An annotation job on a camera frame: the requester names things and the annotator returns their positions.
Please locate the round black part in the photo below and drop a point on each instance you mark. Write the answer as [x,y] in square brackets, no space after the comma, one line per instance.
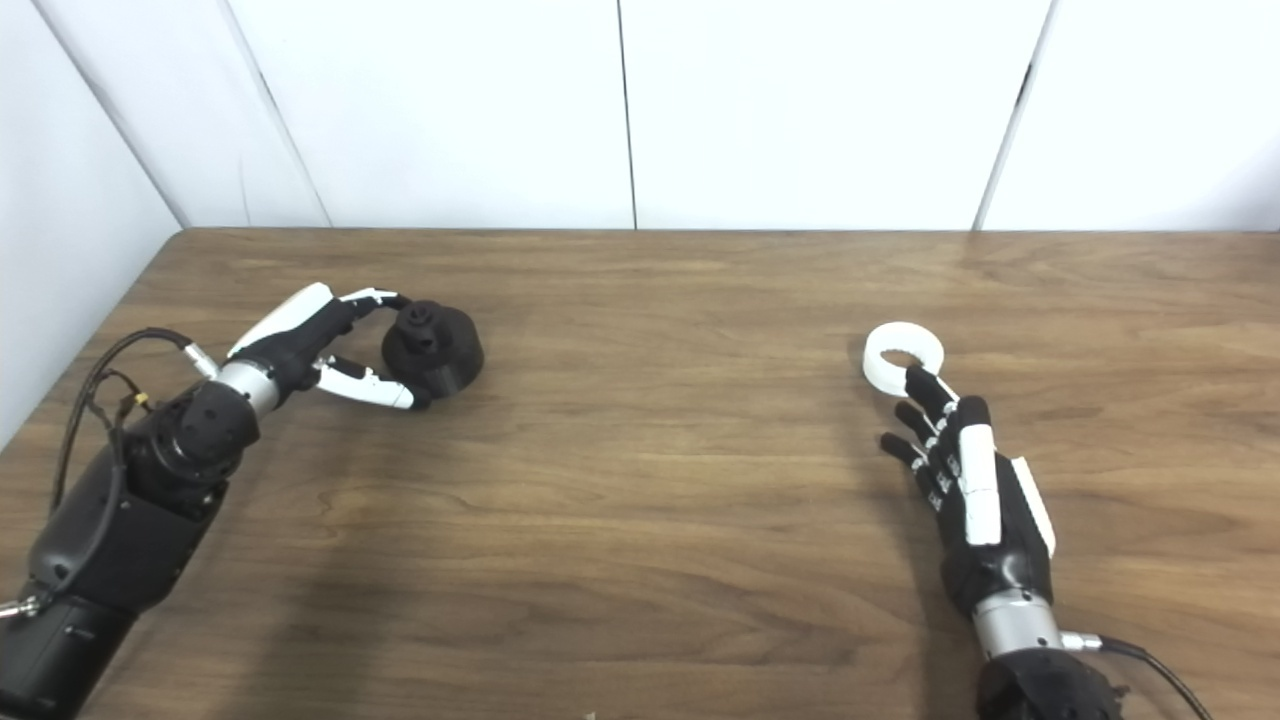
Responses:
[450,352]

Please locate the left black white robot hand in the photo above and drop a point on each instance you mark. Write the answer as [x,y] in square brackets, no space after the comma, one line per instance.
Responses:
[290,330]

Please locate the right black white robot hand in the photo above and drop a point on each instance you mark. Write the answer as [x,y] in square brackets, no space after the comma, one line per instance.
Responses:
[985,490]

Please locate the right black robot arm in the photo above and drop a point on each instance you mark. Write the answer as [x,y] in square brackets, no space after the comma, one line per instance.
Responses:
[1040,685]

